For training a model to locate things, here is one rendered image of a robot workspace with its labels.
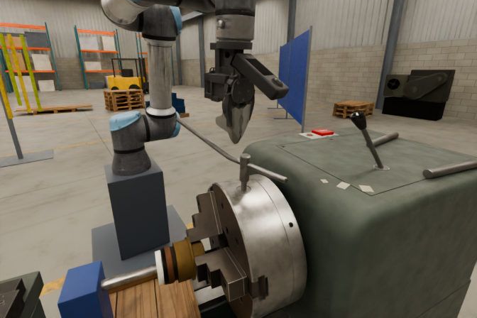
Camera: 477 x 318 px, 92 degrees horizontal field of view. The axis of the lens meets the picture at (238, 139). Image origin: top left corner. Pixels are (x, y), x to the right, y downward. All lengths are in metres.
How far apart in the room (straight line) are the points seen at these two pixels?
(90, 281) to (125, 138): 0.53
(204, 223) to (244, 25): 0.44
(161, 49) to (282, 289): 0.79
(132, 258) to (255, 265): 0.75
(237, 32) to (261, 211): 0.35
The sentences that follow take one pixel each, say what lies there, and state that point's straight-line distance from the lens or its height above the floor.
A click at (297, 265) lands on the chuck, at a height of 1.12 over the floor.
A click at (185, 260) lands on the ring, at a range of 0.56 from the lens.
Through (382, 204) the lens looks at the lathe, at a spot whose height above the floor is 1.25.
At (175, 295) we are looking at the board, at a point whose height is 0.88.
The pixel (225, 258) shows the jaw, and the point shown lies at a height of 1.11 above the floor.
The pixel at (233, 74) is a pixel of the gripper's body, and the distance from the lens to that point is 0.47.
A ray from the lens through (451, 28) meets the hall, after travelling 10.52.
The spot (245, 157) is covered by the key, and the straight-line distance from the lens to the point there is 0.48.
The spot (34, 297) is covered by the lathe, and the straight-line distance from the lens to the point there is 0.96.
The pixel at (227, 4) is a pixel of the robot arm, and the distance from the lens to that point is 0.46.
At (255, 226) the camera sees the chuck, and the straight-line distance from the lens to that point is 0.48.
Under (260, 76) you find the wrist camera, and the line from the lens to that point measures 0.43.
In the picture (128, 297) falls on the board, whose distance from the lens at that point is 0.84.
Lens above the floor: 1.50
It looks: 17 degrees down
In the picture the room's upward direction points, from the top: straight up
